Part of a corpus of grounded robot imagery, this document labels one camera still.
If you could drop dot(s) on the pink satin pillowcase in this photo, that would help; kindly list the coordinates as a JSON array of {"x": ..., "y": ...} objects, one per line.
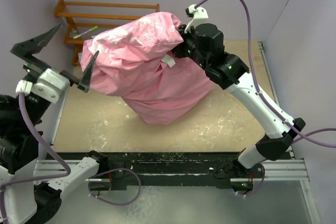
[{"x": 131, "y": 43}]

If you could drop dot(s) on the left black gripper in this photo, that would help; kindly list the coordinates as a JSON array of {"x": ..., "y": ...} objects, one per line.
[{"x": 30, "y": 46}]

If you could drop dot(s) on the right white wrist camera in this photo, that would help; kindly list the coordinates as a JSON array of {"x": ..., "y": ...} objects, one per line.
[{"x": 198, "y": 16}]

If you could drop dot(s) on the pink pillow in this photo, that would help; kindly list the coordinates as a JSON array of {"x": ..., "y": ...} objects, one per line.
[{"x": 158, "y": 93}]

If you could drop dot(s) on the wooden shelf rack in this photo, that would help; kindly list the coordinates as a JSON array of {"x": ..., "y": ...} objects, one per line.
[{"x": 81, "y": 16}]

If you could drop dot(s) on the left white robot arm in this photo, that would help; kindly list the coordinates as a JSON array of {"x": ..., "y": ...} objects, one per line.
[{"x": 25, "y": 197}]

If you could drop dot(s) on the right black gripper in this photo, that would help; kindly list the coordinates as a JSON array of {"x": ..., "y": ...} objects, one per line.
[{"x": 177, "y": 52}]

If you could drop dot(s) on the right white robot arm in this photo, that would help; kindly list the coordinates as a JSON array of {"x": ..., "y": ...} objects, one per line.
[{"x": 204, "y": 45}]

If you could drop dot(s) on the green capped marker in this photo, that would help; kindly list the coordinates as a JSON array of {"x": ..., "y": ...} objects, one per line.
[{"x": 85, "y": 32}]

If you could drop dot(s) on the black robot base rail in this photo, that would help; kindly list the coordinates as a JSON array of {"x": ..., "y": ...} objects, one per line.
[{"x": 214, "y": 169}]

